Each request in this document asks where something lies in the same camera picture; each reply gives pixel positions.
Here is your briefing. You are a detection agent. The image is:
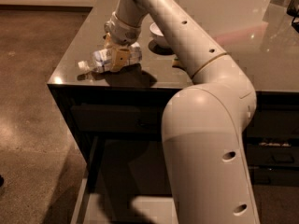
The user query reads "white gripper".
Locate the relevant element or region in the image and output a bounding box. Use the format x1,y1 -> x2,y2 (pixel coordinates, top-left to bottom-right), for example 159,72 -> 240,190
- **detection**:
104,12 -> 141,72

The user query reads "clear blue plastic bottle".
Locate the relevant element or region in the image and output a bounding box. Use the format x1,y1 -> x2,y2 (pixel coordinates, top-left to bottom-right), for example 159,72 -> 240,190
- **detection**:
78,42 -> 142,74

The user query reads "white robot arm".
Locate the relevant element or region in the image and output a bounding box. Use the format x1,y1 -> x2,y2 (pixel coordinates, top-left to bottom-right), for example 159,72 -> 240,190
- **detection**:
105,0 -> 260,224

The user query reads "dark kitchen counter cabinet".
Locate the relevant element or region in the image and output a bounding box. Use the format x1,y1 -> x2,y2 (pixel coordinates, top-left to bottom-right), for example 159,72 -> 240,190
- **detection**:
49,0 -> 298,224

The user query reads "closed top drawer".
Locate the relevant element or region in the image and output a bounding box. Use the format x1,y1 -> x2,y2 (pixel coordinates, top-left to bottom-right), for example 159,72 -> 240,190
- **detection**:
71,105 -> 164,134

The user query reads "open middle drawer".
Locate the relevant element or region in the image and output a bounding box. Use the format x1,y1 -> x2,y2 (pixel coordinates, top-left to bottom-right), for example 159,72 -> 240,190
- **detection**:
70,138 -> 178,224

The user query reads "dark object at counter corner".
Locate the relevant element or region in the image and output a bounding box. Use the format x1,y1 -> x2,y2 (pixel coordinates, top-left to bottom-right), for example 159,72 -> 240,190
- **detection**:
287,0 -> 299,33

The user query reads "white ceramic bowl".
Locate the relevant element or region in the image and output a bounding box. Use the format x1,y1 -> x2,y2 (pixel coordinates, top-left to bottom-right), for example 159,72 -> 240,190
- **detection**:
149,22 -> 170,49

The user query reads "green and yellow sponge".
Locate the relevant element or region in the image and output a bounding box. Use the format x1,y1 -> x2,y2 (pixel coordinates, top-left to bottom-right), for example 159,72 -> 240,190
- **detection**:
172,57 -> 186,70

